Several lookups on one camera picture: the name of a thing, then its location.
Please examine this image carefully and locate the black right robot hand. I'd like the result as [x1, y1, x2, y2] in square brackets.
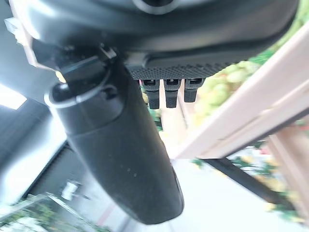
[4, 0, 300, 226]

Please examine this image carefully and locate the green plant foliage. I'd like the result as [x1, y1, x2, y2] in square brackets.
[0, 193, 102, 232]

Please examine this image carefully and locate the green grape bunch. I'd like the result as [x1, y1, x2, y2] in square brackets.
[193, 60, 261, 126]

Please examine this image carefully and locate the pale wooden display shelf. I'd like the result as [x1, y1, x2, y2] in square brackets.
[159, 23, 309, 225]

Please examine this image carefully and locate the black metal shelf brace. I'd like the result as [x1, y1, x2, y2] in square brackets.
[205, 158, 294, 211]

